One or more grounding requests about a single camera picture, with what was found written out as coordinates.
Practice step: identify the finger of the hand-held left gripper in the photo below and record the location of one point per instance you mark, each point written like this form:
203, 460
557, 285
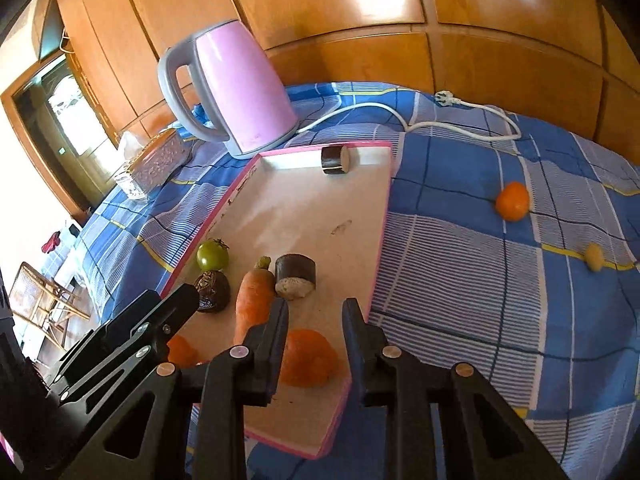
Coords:
175, 310
125, 322

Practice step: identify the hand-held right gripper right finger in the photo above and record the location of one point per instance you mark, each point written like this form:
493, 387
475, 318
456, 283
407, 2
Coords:
352, 341

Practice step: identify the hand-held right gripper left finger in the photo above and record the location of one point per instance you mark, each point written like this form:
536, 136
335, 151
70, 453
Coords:
277, 341

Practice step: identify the large orange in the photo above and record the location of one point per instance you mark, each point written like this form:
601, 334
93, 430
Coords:
307, 360

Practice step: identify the dark brown round mushroom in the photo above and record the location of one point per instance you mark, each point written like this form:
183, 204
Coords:
214, 292

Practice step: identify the orange carrot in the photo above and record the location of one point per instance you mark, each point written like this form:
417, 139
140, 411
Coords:
254, 305

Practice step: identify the green tomato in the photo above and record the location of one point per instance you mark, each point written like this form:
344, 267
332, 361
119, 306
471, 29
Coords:
212, 256

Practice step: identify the long eggplant piece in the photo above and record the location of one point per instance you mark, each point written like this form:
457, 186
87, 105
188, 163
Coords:
295, 276

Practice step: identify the white tray with pink rim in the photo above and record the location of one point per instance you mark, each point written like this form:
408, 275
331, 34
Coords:
310, 220

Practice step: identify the short eggplant piece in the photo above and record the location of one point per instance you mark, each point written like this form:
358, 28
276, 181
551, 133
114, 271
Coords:
335, 160

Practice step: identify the small orange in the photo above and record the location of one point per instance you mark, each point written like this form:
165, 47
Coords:
512, 202
184, 352

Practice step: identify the wicker chair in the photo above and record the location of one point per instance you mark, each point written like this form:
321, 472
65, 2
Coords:
35, 290

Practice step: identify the red cloth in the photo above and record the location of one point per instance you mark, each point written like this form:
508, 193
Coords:
50, 243

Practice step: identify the clear glass dish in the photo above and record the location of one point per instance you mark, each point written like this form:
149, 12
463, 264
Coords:
127, 186

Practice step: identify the blue checked blanket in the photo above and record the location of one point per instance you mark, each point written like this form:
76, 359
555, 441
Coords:
475, 285

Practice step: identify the silver patterned tissue box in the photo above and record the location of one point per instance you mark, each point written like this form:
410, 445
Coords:
157, 162

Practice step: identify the pink electric kettle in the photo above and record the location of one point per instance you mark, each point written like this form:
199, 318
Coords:
240, 85

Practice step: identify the small yellow potato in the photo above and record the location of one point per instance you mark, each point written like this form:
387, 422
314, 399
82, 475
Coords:
593, 257

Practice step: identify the wooden wardrobe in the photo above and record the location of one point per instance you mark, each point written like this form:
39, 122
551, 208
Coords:
450, 60

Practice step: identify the wooden door frame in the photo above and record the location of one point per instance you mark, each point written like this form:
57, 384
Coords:
47, 165

